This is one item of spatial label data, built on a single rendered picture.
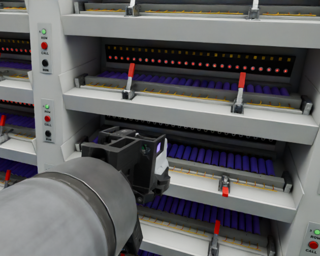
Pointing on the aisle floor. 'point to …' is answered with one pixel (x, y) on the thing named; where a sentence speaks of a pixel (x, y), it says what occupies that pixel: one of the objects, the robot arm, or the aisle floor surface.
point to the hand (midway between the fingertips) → (153, 161)
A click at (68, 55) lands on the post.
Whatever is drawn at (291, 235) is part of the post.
